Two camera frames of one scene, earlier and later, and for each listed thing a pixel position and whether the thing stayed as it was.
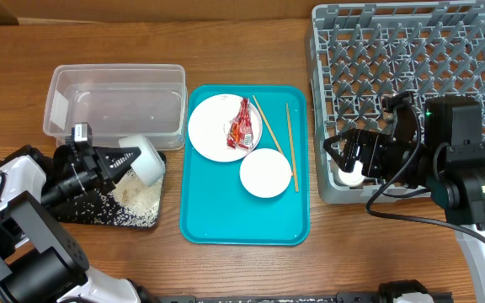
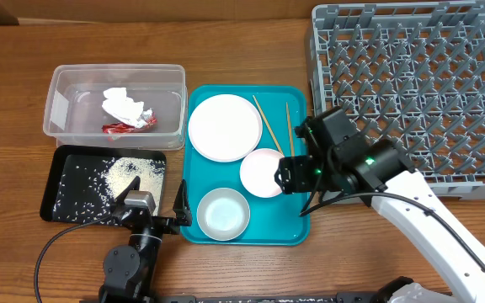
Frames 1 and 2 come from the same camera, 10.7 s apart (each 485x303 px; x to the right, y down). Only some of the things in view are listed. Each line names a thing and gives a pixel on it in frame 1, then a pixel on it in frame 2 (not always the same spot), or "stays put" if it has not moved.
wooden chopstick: x=291 y=146 stays put
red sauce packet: x=241 y=133 → x=125 y=128
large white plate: x=209 y=125 stays put
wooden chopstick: x=268 y=124 stays put
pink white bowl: x=265 y=172 stays put
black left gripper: x=92 y=162 → x=182 y=210
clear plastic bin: x=119 y=100 stays put
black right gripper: x=370 y=150 → x=292 y=170
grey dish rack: x=358 y=53 stays put
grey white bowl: x=149 y=168 → x=223 y=214
